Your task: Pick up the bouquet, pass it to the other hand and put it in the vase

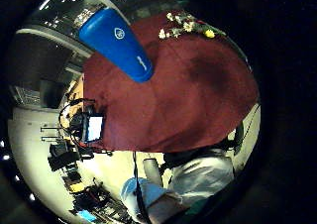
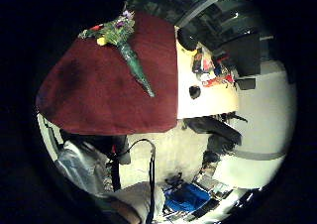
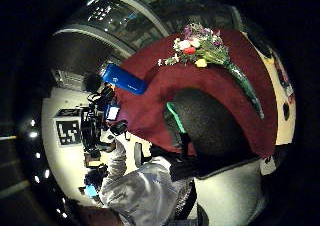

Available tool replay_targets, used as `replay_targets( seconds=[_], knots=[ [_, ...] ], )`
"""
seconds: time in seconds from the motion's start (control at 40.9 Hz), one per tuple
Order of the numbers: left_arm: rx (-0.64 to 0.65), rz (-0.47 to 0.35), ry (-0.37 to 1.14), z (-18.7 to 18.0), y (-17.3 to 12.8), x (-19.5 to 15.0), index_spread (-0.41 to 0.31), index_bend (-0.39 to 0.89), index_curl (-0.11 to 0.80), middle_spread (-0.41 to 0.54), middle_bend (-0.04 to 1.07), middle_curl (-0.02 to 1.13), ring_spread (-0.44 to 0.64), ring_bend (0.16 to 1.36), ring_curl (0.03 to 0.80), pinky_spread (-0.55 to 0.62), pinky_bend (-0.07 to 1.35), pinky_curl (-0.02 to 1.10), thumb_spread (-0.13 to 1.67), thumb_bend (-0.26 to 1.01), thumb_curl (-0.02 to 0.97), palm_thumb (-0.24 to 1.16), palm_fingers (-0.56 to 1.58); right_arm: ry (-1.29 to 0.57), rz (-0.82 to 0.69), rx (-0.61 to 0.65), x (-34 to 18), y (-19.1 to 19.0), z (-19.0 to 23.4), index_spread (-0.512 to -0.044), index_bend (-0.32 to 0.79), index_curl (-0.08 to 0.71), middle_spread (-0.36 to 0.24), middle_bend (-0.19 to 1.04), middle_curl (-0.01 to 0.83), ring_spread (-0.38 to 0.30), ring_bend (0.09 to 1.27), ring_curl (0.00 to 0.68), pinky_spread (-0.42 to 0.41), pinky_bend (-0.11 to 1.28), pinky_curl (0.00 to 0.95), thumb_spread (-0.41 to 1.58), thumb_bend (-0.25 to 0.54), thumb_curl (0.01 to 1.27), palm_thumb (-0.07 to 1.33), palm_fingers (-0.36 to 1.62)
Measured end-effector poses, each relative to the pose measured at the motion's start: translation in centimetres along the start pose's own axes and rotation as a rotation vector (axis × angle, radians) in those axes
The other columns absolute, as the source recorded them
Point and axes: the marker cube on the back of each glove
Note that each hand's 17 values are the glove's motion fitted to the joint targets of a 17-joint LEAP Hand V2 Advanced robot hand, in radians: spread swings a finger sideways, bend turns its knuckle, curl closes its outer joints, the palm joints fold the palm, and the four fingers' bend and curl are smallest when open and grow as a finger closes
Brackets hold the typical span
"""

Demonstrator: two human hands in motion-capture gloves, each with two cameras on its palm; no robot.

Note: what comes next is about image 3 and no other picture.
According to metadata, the dark red cloth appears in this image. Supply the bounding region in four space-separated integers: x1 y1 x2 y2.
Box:
113 28 279 159

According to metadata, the blue rectangular box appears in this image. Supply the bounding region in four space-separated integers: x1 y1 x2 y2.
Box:
99 63 149 96

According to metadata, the white marker cube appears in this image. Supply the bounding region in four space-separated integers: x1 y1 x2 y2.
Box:
53 107 84 148

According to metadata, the mixed flower bouquet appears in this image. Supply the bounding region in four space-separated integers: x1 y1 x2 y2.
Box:
157 22 266 120

